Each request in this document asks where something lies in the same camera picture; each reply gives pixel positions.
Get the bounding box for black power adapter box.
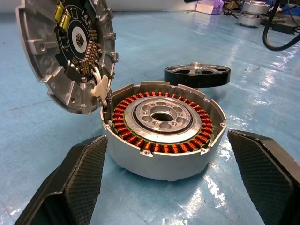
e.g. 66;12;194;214
271;22;296;35

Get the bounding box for black spoked rotor silver hub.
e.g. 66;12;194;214
163;62;232;89

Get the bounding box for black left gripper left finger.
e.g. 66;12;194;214
14;135;108;225

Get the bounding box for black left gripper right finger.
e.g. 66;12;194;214
227;128;300;225

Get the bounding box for white purple box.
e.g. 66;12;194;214
195;0;225;15

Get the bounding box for thick black cable loop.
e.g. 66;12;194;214
262;0;300;52

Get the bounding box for silver round motor unit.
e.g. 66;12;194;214
237;13;263;28
241;0;271;15

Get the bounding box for round grey metal flange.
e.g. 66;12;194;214
15;0;118;115

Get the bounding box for blue table cover sheet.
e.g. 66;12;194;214
0;10;300;225

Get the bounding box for silver motor housing copper windings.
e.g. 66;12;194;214
100;81;227;182

